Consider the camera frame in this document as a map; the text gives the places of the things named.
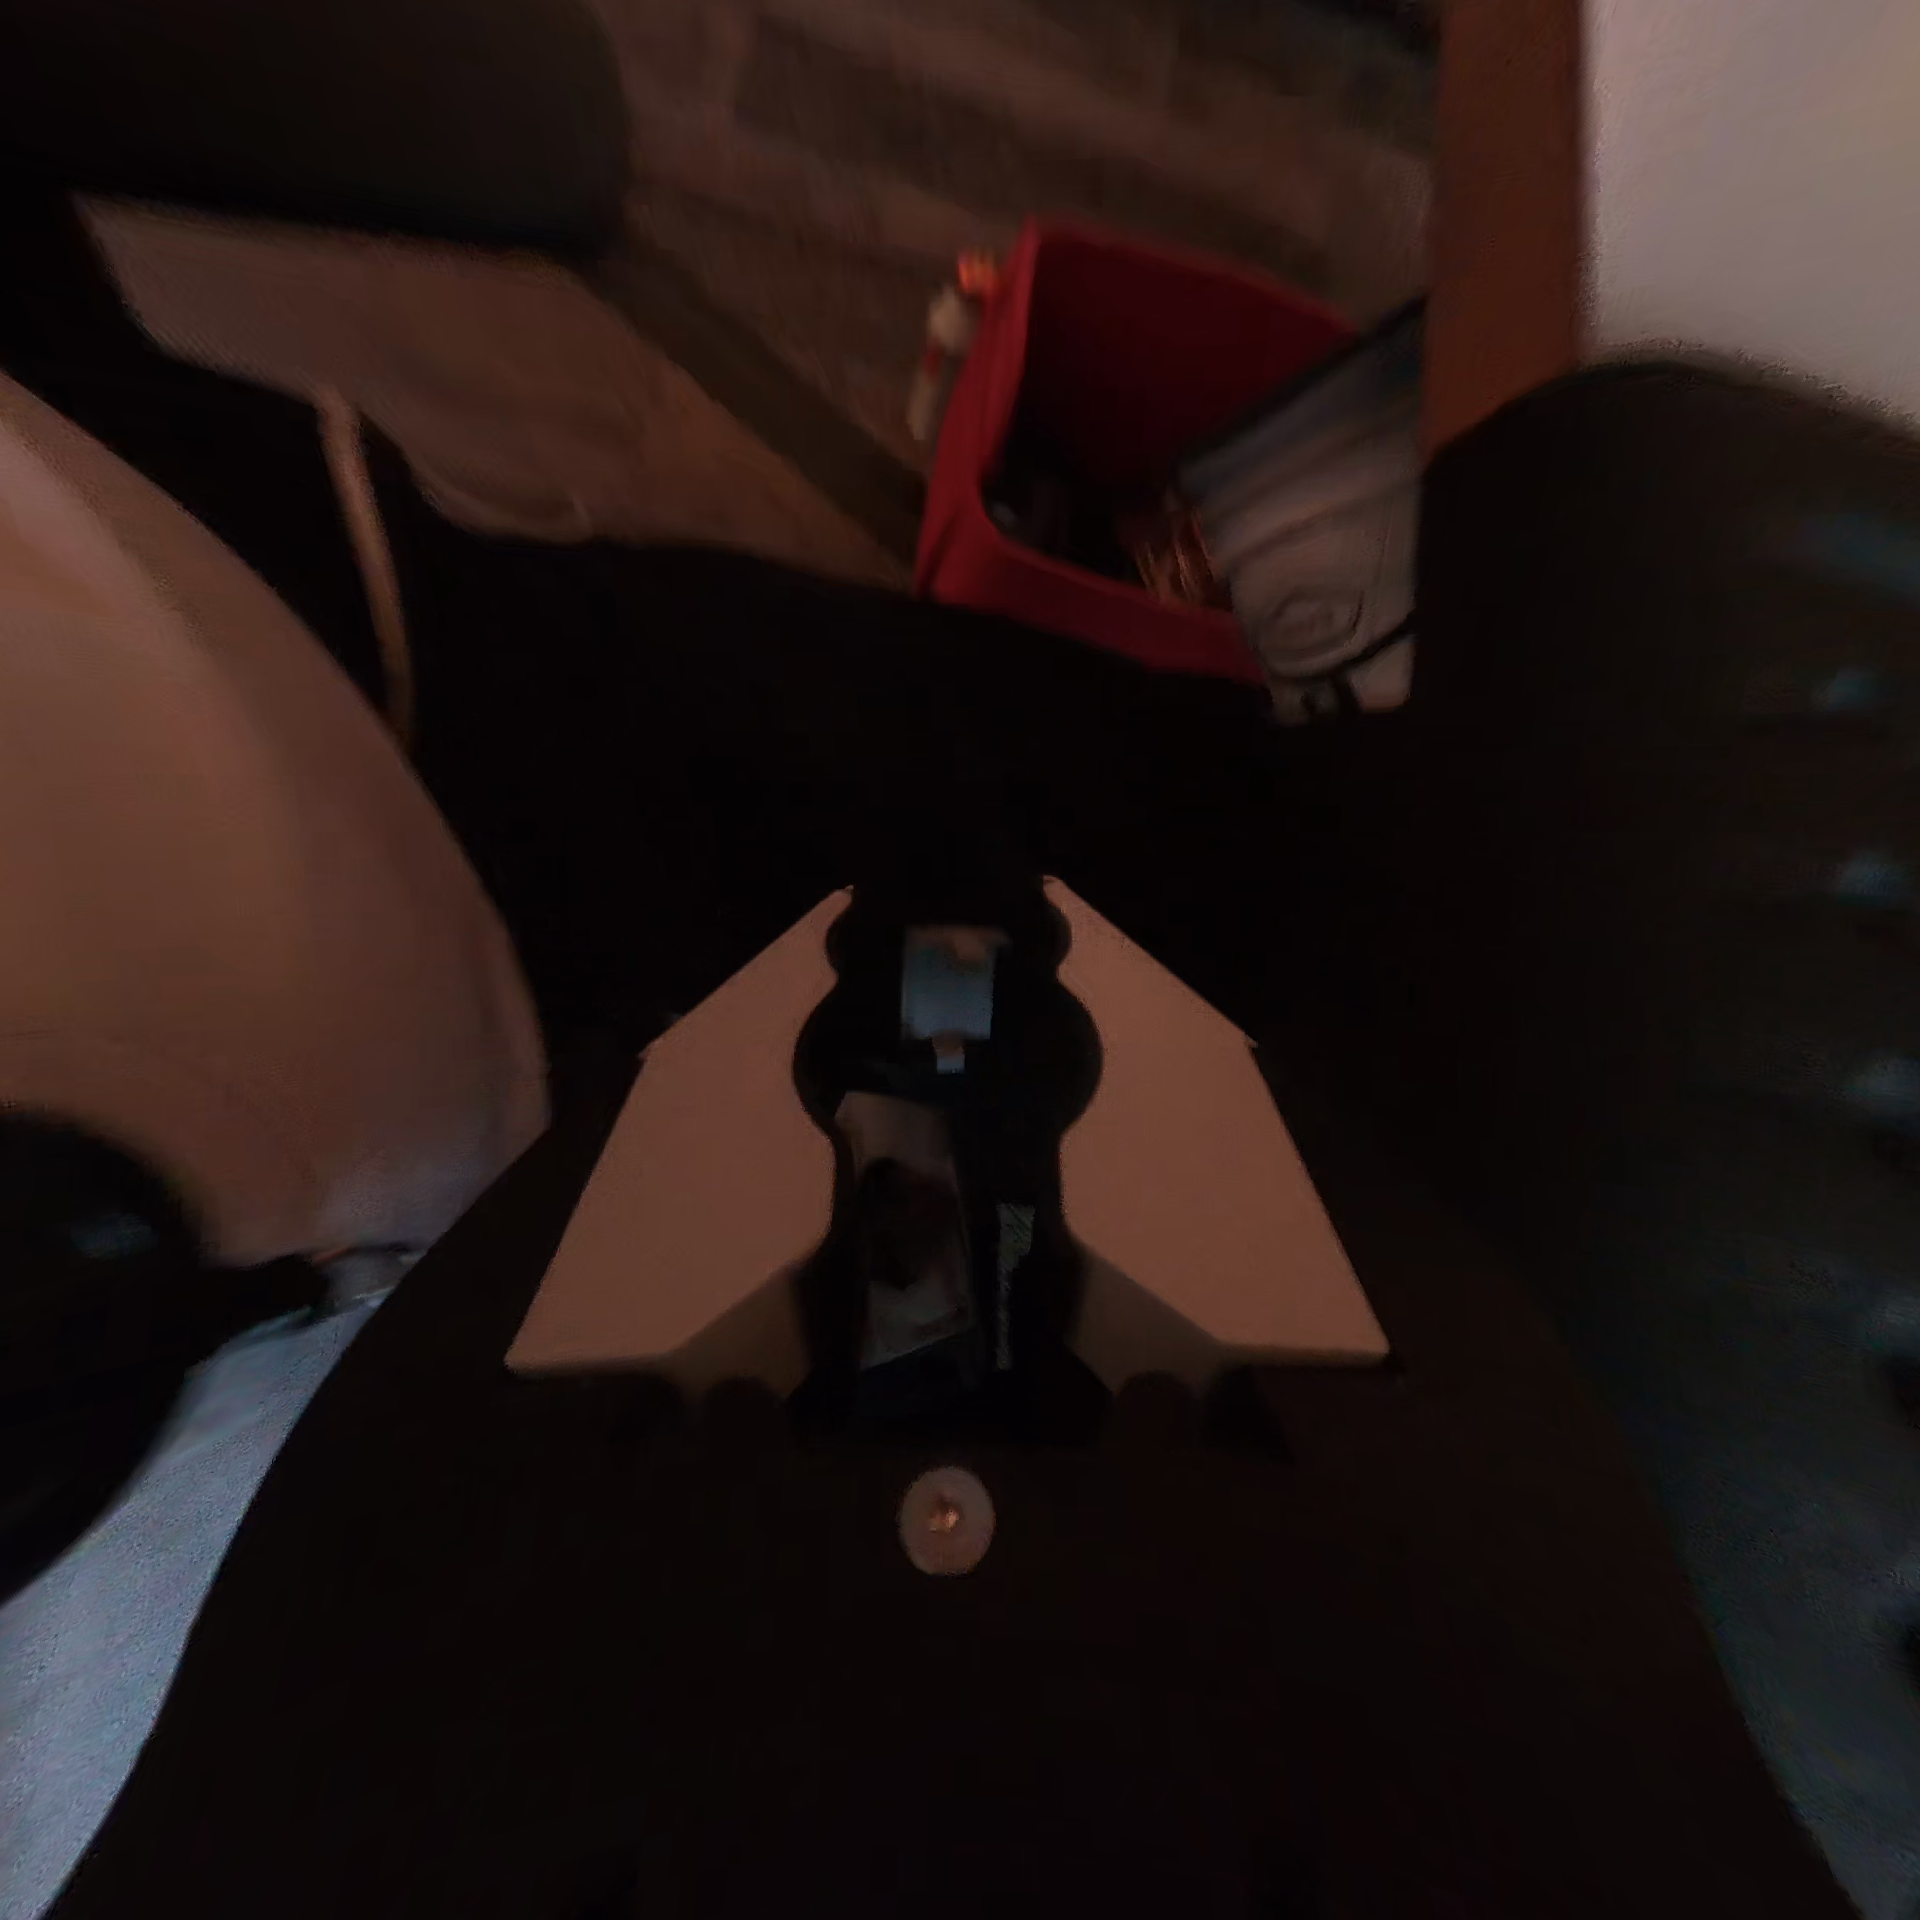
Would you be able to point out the black perforated wrist rest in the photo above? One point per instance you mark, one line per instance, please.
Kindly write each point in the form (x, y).
(1679, 838)

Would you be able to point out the grey white pouch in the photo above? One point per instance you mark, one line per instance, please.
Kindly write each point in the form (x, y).
(1320, 510)

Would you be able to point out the red felt basket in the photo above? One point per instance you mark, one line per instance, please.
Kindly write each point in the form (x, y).
(1103, 352)

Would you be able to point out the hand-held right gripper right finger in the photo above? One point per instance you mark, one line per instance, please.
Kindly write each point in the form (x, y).
(1199, 1201)

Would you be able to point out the person's left forearm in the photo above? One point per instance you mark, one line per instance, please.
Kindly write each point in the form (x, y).
(193, 838)

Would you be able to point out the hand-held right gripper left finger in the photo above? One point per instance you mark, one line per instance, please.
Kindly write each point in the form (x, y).
(676, 1201)

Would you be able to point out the person's white clothing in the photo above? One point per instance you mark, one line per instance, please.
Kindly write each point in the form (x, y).
(106, 1618)

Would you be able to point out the white desk with wooden edge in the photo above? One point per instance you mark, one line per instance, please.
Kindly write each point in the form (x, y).
(1502, 193)

